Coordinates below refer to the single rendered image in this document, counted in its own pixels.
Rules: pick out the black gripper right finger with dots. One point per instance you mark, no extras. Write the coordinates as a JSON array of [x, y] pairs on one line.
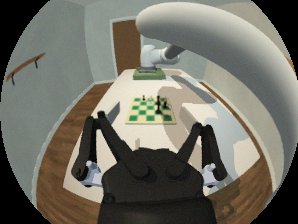
[[213, 169]]

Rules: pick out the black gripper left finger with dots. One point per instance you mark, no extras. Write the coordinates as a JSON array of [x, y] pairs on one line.
[[85, 168]]

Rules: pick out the green and cream chessboard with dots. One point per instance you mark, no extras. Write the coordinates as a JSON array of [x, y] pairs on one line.
[[140, 112]]

